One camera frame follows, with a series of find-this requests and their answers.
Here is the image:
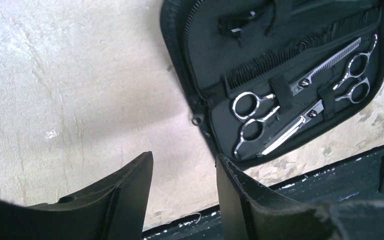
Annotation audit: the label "black zippered tool case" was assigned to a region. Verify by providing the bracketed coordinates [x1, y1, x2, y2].
[160, 0, 384, 169]

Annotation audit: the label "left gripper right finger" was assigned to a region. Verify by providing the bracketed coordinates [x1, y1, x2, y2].
[215, 154, 384, 240]

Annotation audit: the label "silver scissors in case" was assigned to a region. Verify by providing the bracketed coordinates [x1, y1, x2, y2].
[231, 76, 372, 159]

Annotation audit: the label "black comb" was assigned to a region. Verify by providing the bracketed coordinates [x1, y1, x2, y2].
[223, 7, 382, 97]

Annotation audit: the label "silver thinning scissors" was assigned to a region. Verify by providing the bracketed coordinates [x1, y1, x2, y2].
[290, 33, 379, 96]

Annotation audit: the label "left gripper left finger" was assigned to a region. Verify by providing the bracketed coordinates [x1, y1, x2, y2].
[0, 151, 154, 240]

